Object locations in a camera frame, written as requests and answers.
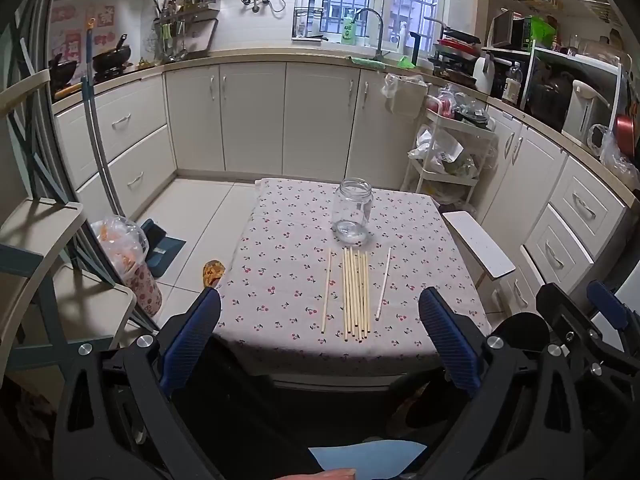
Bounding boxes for wall utensil and spice rack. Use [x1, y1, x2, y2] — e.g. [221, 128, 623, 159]
[152, 0, 221, 61]

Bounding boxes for white hanging bin with bag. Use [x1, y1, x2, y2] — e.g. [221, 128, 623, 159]
[382, 72, 429, 118]

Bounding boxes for white electric thermos pot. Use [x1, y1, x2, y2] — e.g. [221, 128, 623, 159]
[562, 80, 612, 148]

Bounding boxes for black frying pan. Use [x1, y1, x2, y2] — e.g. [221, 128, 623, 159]
[424, 16, 482, 45]

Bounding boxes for red container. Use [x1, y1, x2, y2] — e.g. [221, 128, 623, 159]
[426, 95, 453, 118]

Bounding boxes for clear plastic bag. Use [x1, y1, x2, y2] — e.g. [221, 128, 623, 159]
[587, 125, 640, 188]

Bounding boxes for row of wooden chopsticks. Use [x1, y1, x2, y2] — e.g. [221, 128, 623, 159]
[320, 246, 393, 342]

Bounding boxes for beige cutting board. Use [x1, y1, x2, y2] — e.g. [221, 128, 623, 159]
[187, 19, 219, 58]

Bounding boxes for cream base kitchen cabinets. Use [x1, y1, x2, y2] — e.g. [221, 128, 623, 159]
[52, 50, 640, 321]

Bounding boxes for white trolley cart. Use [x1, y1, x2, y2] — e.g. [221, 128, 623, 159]
[402, 105, 498, 211]

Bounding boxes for cherry print tablecloth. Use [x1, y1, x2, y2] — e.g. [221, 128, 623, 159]
[210, 177, 493, 376]

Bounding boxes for steel kitchen faucet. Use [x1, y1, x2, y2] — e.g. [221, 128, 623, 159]
[352, 7, 391, 61]

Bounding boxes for red pot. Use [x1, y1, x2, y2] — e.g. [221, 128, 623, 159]
[615, 112, 640, 156]

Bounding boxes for wooden chair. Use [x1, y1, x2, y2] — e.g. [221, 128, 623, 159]
[0, 67, 138, 376]

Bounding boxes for white stool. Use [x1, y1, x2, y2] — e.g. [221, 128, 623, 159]
[442, 210, 517, 311]

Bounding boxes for dark plastic bag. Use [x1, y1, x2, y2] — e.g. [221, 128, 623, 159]
[452, 95, 496, 126]

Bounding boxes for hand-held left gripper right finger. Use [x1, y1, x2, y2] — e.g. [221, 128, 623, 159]
[419, 287, 590, 480]

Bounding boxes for white plastic bag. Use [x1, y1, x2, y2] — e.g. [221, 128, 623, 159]
[410, 127, 463, 161]

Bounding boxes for white jug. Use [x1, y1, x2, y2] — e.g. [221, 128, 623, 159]
[472, 55, 496, 96]

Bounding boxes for person's left hand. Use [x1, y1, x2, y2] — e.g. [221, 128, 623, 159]
[280, 467, 358, 480]

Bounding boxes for pink wall stickers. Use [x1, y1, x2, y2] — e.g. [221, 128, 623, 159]
[50, 5, 116, 61]

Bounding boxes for yellow snack wrapper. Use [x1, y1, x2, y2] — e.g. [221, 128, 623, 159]
[202, 260, 224, 288]

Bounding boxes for clear glass jar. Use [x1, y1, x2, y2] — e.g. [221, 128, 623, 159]
[331, 177, 375, 247]

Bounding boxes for bright green bag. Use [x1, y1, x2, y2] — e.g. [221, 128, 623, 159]
[530, 16, 557, 51]

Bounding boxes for black rice cooker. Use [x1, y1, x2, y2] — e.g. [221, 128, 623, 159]
[527, 67, 573, 131]

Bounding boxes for white counter shelf rack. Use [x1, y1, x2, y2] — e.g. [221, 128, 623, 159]
[482, 42, 626, 151]

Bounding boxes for black wire sill rack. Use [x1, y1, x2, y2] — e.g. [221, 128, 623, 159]
[292, 7, 326, 41]

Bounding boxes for black microwave oven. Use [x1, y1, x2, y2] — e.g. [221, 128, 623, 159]
[491, 10, 531, 50]

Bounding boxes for plastic bottle with beige liquid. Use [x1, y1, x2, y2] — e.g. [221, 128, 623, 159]
[501, 62, 523, 105]

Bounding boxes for blue handled mop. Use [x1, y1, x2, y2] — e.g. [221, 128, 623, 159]
[80, 17, 126, 221]

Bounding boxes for red pan lid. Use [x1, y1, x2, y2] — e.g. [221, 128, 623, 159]
[434, 39, 481, 56]

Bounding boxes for dark cooking pot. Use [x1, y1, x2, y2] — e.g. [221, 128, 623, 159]
[430, 55, 478, 86]

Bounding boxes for blue cloth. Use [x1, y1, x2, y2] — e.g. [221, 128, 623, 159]
[308, 439, 428, 478]

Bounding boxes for floral bin with plastic bag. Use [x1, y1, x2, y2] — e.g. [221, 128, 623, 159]
[90, 215, 163, 318]

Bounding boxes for blue dustpan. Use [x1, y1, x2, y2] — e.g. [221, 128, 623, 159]
[140, 219, 187, 278]

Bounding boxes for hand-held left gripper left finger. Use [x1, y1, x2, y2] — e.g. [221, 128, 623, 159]
[52, 287, 222, 480]

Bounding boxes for black wok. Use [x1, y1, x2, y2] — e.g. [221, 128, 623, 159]
[49, 55, 80, 88]
[92, 35, 132, 73]

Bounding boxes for clear dome lid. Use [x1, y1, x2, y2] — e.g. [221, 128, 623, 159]
[580, 37, 621, 63]

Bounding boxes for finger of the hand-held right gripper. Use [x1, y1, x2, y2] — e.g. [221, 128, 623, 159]
[586, 280, 640, 361]
[537, 282, 608, 376]

